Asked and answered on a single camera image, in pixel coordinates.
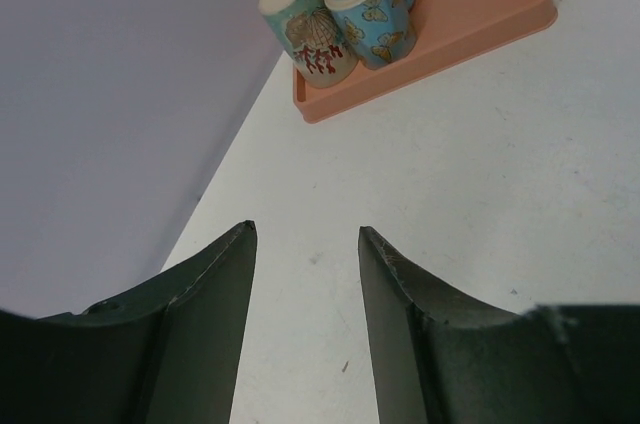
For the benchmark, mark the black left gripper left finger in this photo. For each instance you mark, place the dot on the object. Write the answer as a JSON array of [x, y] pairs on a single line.
[[165, 351]]

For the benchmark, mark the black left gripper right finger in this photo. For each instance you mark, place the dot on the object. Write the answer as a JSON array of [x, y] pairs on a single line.
[[440, 355]]

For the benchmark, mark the blue butterfly mug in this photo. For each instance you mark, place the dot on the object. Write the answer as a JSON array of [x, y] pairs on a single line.
[[379, 31]]

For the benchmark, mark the seashell coral mug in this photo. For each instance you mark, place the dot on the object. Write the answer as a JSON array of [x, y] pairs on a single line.
[[311, 37]]

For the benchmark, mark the pink plastic tray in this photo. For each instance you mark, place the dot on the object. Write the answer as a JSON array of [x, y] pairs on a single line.
[[449, 32]]

